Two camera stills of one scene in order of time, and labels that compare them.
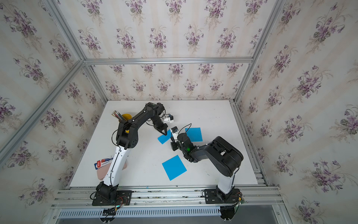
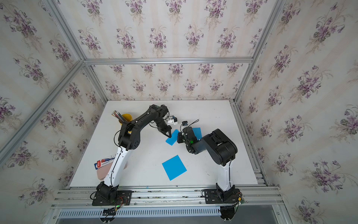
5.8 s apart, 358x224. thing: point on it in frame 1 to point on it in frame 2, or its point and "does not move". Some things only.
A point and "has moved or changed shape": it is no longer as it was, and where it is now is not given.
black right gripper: (173, 145) to (179, 137)
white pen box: (102, 162) does not move
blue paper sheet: (163, 138) has moved or changed shape
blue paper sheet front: (174, 167) does not move
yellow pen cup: (127, 116) does not move
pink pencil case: (102, 171) does not move
